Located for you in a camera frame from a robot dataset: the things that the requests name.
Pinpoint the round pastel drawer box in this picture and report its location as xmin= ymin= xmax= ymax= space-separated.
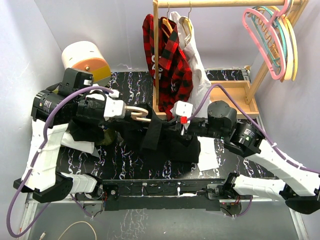
xmin=61 ymin=41 xmax=111 ymax=87

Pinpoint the beige plastic hanger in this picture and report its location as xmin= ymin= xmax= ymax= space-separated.
xmin=125 ymin=106 xmax=151 ymax=123

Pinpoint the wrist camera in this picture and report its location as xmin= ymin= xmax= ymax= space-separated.
xmin=103 ymin=89 xmax=127 ymax=121
xmin=170 ymin=100 xmax=193 ymax=124

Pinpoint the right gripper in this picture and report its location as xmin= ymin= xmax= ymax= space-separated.
xmin=163 ymin=117 xmax=227 ymax=141

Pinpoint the green plastic laundry basket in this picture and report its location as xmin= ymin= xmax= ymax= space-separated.
xmin=95 ymin=128 xmax=117 ymax=146

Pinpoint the teal plastic hanger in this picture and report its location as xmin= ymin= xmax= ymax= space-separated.
xmin=249 ymin=0 xmax=295 ymax=71

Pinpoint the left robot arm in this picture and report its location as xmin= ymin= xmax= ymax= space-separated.
xmin=13 ymin=68 xmax=107 ymax=203

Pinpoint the yellow plastic hanger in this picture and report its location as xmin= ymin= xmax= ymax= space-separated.
xmin=254 ymin=14 xmax=298 ymax=82

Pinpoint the wooden clothes rack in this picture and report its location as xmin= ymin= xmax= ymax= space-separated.
xmin=152 ymin=0 xmax=310 ymax=120

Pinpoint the cream cable on floor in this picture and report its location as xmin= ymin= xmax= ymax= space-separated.
xmin=38 ymin=221 xmax=98 ymax=240

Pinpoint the white shirt in basket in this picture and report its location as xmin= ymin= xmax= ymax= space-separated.
xmin=61 ymin=131 xmax=98 ymax=155

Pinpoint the red plaid hanging shirt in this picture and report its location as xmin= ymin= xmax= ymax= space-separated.
xmin=142 ymin=14 xmax=193 ymax=120

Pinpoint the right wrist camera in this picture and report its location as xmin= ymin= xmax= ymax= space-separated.
xmin=170 ymin=100 xmax=193 ymax=124

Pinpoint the black button shirt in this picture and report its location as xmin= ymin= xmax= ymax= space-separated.
xmin=68 ymin=102 xmax=201 ymax=164

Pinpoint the white hanging shirt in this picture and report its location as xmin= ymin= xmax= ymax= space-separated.
xmin=169 ymin=11 xmax=219 ymax=172

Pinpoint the aluminium table frame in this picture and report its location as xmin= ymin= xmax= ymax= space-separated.
xmin=20 ymin=197 xmax=309 ymax=240

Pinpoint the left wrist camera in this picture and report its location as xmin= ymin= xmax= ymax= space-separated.
xmin=103 ymin=89 xmax=127 ymax=121

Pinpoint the pink plastic hanger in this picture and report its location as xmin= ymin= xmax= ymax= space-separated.
xmin=241 ymin=0 xmax=293 ymax=80

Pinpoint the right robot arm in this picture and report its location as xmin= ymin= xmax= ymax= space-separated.
xmin=172 ymin=100 xmax=320 ymax=215

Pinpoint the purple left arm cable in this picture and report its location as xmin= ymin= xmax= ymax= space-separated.
xmin=5 ymin=86 xmax=116 ymax=238

